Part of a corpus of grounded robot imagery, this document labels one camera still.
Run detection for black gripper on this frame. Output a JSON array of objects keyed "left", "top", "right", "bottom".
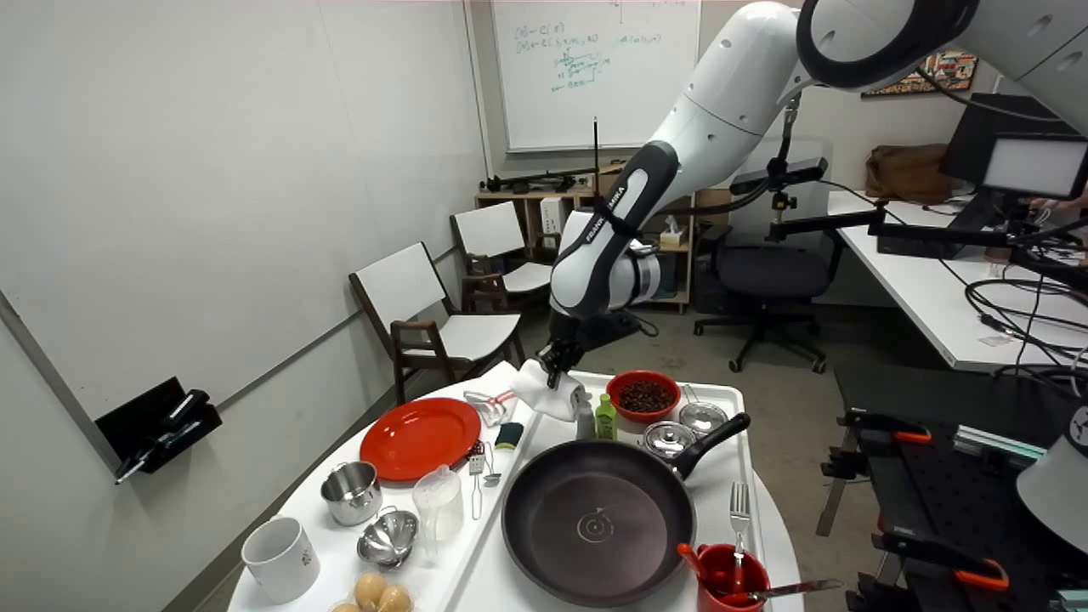
[{"left": 541, "top": 309, "right": 655, "bottom": 386}]

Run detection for white towel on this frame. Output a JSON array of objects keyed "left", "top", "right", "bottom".
[{"left": 512, "top": 361, "right": 578, "bottom": 423}]

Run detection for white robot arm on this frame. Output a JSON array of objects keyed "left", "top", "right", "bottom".
[{"left": 535, "top": 0, "right": 1088, "bottom": 387}]

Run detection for black frying pan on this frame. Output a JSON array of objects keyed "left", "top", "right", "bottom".
[{"left": 505, "top": 415, "right": 752, "bottom": 608}]

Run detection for grey salt shaker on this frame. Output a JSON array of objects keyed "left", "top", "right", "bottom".
[{"left": 572, "top": 386, "right": 597, "bottom": 439}]

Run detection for red bowl of coffee beans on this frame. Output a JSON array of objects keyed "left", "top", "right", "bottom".
[{"left": 607, "top": 370, "right": 679, "bottom": 425}]

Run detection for green squeeze bottle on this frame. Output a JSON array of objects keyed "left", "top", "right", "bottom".
[{"left": 597, "top": 394, "right": 618, "bottom": 441}]

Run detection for small steel lidded pot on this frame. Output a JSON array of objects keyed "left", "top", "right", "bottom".
[{"left": 642, "top": 423, "right": 699, "bottom": 459}]

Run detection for white folding chair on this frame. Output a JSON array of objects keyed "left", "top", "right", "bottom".
[{"left": 352, "top": 243, "right": 525, "bottom": 397}]

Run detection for red plate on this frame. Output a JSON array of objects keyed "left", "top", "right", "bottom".
[{"left": 362, "top": 397, "right": 483, "bottom": 484}]

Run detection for black office chair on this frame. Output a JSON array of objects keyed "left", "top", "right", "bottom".
[{"left": 689, "top": 133, "right": 848, "bottom": 377}]

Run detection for clear glass cup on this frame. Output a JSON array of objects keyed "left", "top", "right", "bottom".
[{"left": 411, "top": 467, "right": 463, "bottom": 561}]

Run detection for whiteboard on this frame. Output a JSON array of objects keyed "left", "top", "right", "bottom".
[{"left": 492, "top": 0, "right": 702, "bottom": 153}]

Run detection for steel cup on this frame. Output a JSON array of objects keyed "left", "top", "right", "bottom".
[{"left": 320, "top": 462, "right": 382, "bottom": 526}]

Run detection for small steel bowl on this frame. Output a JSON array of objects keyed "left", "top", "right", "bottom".
[{"left": 359, "top": 509, "right": 417, "bottom": 569}]

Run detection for red mug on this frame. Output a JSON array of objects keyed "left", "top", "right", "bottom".
[{"left": 677, "top": 543, "right": 770, "bottom": 612}]

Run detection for bread rolls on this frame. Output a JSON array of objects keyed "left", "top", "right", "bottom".
[{"left": 332, "top": 574, "right": 416, "bottom": 612}]

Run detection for white mug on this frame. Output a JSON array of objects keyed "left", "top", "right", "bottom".
[{"left": 243, "top": 518, "right": 320, "bottom": 606}]

